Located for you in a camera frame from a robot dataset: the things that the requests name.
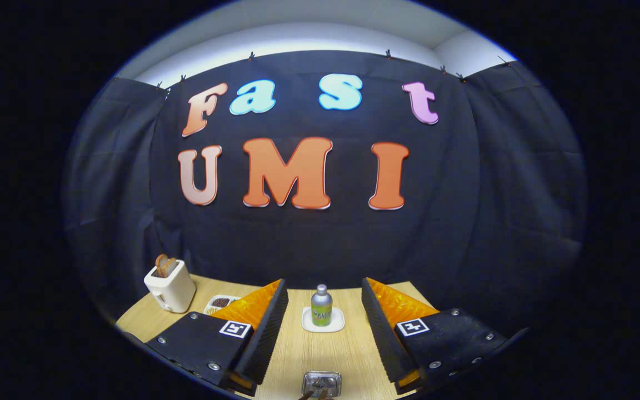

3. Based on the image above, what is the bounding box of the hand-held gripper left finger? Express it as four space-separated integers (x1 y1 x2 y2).
146 278 289 397

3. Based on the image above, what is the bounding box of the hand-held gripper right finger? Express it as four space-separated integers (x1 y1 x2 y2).
361 277 509 395

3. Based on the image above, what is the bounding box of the metal fork with wooden handle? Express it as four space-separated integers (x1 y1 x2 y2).
297 377 336 400

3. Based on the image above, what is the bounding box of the white square coaster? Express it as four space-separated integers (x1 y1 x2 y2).
302 307 346 333

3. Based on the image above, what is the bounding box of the silver green soda bottle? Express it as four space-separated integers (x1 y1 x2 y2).
311 284 333 327

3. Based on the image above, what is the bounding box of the white divided dish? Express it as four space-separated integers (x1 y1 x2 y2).
204 294 241 316

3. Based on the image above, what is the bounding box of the perforated metal tray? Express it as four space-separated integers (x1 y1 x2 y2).
302 371 342 398

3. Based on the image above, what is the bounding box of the white toaster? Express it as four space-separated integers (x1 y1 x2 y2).
143 259 197 313

